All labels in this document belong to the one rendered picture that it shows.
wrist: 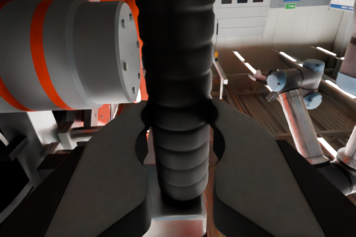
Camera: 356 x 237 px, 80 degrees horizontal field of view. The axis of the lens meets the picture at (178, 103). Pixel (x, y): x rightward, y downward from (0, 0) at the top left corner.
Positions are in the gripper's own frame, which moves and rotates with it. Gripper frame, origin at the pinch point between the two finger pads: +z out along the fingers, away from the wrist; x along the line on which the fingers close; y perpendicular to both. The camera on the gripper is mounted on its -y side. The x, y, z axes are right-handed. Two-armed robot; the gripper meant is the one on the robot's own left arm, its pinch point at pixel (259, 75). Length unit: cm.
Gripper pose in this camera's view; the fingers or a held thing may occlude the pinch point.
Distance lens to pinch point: 125.3
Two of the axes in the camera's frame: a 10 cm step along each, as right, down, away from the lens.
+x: -9.5, 0.6, -3.1
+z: -3.0, -4.7, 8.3
